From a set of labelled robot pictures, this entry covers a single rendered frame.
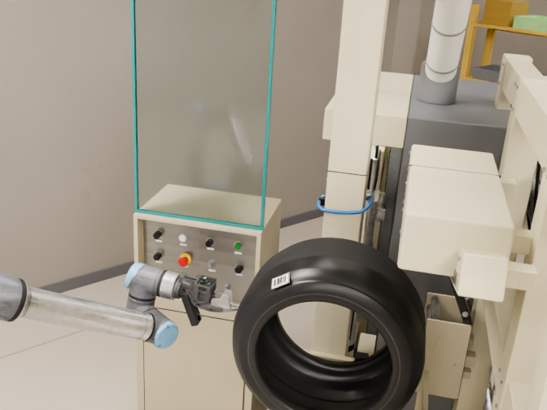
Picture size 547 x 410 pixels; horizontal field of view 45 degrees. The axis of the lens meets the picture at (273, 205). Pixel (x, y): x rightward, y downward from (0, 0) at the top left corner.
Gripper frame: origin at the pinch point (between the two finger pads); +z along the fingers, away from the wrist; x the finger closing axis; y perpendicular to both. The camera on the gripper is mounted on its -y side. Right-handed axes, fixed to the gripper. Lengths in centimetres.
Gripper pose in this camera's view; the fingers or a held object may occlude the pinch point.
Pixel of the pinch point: (235, 309)
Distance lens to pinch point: 216.1
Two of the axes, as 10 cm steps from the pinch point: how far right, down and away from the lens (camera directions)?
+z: 9.6, 2.5, -1.3
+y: 1.8, -9.0, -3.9
